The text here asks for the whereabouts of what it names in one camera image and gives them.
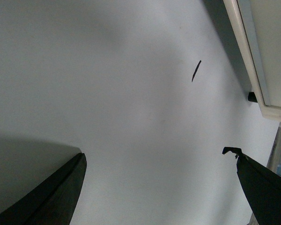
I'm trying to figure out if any cream toaster oven body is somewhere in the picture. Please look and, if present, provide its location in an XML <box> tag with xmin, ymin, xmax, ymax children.
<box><xmin>224</xmin><ymin>0</ymin><xmax>281</xmax><ymax>122</ymax></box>

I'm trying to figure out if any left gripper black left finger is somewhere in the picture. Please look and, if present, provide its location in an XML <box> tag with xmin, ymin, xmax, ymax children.
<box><xmin>0</xmin><ymin>153</ymin><xmax>87</xmax><ymax>225</ymax></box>

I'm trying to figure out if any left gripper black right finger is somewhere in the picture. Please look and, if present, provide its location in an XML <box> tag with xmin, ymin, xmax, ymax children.
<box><xmin>222</xmin><ymin>147</ymin><xmax>281</xmax><ymax>225</ymax></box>

